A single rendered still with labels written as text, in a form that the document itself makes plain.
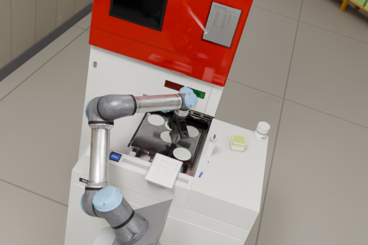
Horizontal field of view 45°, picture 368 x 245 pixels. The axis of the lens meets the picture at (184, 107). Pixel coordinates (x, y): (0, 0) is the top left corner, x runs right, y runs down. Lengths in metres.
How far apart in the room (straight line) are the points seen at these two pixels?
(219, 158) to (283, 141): 2.03
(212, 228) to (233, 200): 0.22
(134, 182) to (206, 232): 0.46
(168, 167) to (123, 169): 0.23
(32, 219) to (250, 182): 1.56
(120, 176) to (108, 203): 0.43
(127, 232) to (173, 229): 0.55
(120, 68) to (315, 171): 2.24
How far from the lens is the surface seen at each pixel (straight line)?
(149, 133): 2.55
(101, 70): 2.73
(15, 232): 3.16
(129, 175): 2.25
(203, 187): 2.23
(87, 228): 2.66
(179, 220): 2.37
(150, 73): 2.62
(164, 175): 2.22
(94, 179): 2.01
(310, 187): 4.05
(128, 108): 1.94
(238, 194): 2.27
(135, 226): 1.93
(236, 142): 2.45
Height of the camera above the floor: 2.52
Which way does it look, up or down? 35 degrees down
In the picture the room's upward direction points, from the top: 16 degrees clockwise
